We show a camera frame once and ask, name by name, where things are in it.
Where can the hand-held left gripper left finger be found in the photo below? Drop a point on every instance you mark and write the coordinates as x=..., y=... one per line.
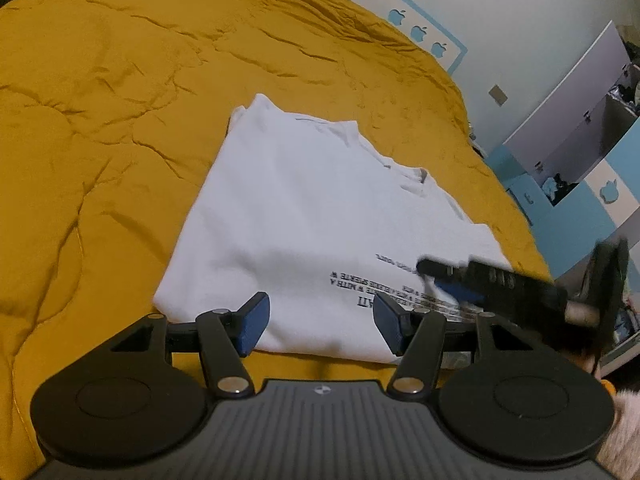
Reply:
x=252, y=325

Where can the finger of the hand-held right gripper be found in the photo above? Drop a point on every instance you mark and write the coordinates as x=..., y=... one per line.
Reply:
x=460, y=295
x=510, y=287

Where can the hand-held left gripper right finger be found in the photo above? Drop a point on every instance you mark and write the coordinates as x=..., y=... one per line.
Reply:
x=390, y=322

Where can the white printed sweatshirt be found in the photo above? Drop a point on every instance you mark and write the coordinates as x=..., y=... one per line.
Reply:
x=300, y=220

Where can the light blue drawer cabinet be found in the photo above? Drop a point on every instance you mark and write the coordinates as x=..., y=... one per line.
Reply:
x=522, y=190

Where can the orange yellow toy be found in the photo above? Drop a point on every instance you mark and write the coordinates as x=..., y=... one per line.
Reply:
x=608, y=387

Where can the white and blue wardrobe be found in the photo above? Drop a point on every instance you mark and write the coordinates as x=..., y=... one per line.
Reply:
x=570, y=110

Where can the mustard yellow quilt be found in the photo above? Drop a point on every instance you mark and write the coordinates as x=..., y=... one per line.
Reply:
x=100, y=110

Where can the beige wall switch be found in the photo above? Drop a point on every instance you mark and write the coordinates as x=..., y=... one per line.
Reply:
x=498, y=95

